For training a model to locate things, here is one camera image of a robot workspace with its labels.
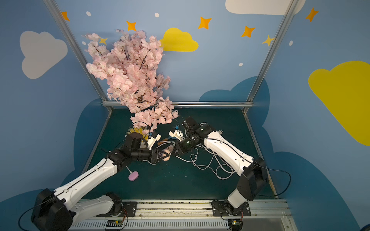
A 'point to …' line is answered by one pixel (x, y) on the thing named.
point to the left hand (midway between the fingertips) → (168, 153)
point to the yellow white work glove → (138, 130)
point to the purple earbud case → (133, 176)
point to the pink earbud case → (167, 158)
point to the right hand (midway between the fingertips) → (175, 152)
